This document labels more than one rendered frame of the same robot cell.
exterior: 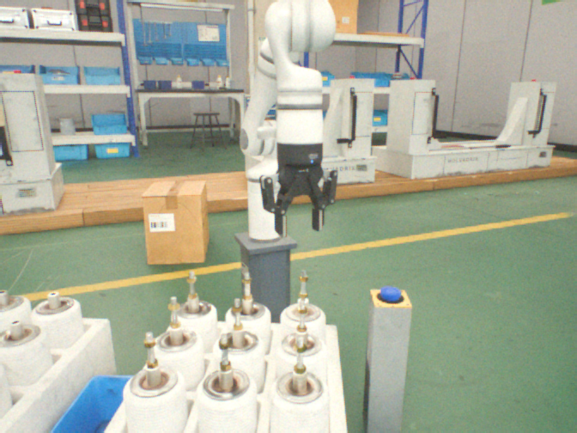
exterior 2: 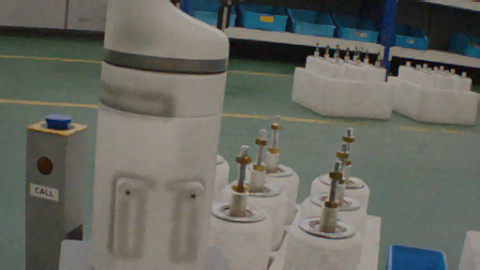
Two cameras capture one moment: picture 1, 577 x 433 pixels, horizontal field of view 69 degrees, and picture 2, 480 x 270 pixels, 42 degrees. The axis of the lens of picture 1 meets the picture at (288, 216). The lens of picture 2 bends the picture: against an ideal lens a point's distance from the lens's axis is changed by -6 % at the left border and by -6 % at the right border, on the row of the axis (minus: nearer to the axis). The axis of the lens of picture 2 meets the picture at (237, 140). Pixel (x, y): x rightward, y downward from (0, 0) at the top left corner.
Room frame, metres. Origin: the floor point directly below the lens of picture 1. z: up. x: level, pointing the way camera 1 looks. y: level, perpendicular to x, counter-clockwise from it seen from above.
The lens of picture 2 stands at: (1.61, 0.20, 0.53)
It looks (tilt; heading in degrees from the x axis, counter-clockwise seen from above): 13 degrees down; 189
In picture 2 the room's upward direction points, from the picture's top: 6 degrees clockwise
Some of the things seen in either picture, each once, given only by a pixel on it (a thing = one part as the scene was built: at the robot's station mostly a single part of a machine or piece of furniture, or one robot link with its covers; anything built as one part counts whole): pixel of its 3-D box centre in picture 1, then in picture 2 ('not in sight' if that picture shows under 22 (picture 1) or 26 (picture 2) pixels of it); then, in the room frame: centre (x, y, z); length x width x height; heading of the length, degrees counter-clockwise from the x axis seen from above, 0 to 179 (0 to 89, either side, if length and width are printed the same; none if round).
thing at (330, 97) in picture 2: not in sight; (342, 93); (-1.77, 0.20, 0.09); 0.39 x 0.39 x 0.18; 29
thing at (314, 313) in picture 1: (303, 313); not in sight; (0.80, -0.03, 0.25); 0.08 x 0.08 x 0.01
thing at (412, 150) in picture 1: (466, 124); not in sight; (3.66, -1.52, 0.45); 1.51 x 0.57 x 0.74; 112
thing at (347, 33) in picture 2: not in sight; (350, 27); (-4.35, 0.19, 0.36); 0.50 x 0.38 x 0.21; 24
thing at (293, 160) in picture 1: (300, 167); not in sight; (0.68, -0.02, 0.58); 0.08 x 0.08 x 0.09
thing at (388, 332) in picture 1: (385, 366); (54, 227); (0.75, -0.20, 0.16); 0.07 x 0.07 x 0.31; 87
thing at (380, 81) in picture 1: (369, 79); not in sight; (6.35, -1.17, 0.90); 0.50 x 0.38 x 0.21; 21
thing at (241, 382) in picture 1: (226, 384); (270, 170); (0.57, 0.10, 0.25); 0.08 x 0.08 x 0.01
